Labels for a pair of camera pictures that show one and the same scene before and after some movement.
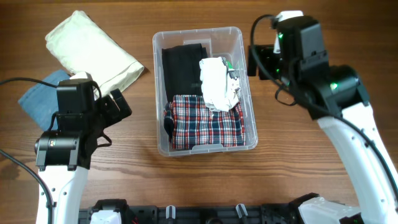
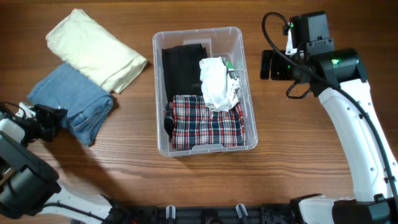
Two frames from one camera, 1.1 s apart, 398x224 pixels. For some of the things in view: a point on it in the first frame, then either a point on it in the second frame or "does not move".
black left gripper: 107,103 → 56,114
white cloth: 220,89 does not move
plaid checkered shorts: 194,126 does not move
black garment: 182,70 does not move
